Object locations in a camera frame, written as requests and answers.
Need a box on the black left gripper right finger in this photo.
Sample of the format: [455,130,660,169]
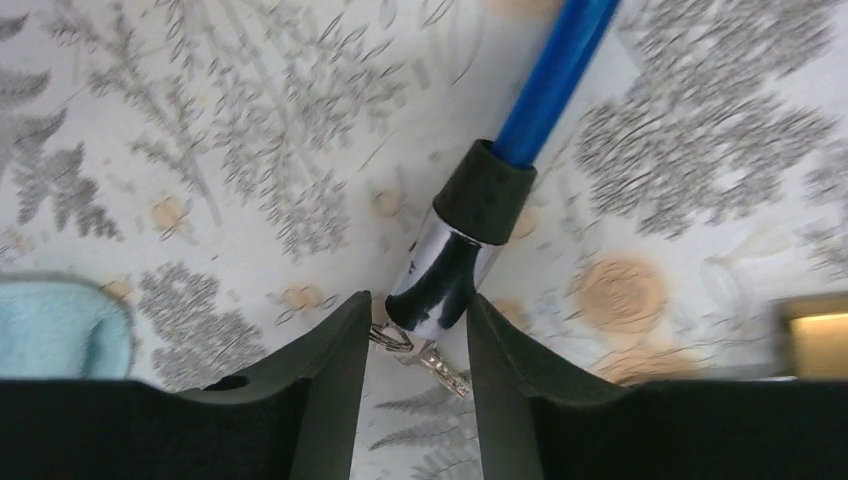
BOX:
[467,296,847,479]

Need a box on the brass padlock with key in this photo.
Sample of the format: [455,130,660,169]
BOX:
[775,292,847,381]

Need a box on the light blue towel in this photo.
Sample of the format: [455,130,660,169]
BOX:
[1,279,133,380]

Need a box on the blue cable lock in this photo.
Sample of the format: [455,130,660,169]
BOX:
[370,1,618,352]

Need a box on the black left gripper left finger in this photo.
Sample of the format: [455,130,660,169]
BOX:
[1,291,372,479]

